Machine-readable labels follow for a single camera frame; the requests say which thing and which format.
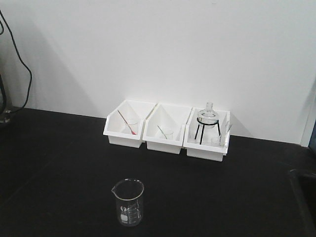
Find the middle white storage bin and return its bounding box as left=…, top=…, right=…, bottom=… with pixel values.
left=143, top=103, right=192, bottom=154

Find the white storage bin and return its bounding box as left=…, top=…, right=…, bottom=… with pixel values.
left=143, top=103, right=192, bottom=154
left=183, top=107, right=231, bottom=162
left=103, top=100, right=157, bottom=148

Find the small beaker in middle bin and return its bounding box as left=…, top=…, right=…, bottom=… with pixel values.
left=163, top=128, right=174, bottom=140

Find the small beaker in bin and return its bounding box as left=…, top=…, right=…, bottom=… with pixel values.
left=211, top=136, right=223, bottom=147
left=127, top=119, right=138, bottom=135
left=163, top=128, right=174, bottom=140

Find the small beaker in left bin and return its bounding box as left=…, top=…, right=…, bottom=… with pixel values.
left=127, top=119, right=138, bottom=135

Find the red glass stirring rod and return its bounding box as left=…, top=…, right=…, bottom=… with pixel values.
left=118, top=110, right=137, bottom=135

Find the left white storage bin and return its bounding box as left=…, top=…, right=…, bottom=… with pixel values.
left=103, top=100, right=157, bottom=148

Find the black metal tripod stand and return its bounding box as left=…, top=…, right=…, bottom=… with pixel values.
left=195, top=118, right=221, bottom=145

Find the round glass flask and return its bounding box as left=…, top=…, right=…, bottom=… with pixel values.
left=197, top=102, right=219, bottom=128

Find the right white storage bin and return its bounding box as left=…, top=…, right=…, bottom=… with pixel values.
left=183, top=107, right=231, bottom=162

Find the small beaker in right bin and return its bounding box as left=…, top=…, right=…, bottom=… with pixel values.
left=211, top=136, right=223, bottom=147

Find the clear glass beaker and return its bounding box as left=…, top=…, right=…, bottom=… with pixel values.
left=111, top=178, right=144, bottom=227

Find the black sink basin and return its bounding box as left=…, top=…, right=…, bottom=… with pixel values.
left=288, top=169, right=316, bottom=237

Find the black hanging cable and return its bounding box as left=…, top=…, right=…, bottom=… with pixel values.
left=0, top=9, right=33, bottom=114

